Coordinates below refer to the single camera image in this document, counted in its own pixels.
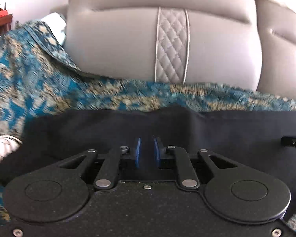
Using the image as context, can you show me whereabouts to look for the black pants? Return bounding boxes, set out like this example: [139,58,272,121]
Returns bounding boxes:
[0,106,296,219]

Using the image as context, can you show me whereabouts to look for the teal paisley patterned throw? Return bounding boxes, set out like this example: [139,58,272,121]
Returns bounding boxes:
[0,22,296,236]

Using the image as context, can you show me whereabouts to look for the beige leather sofa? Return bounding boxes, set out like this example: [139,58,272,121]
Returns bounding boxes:
[53,0,296,99]

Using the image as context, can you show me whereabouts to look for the white charger with cable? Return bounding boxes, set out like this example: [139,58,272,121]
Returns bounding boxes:
[0,134,24,182]

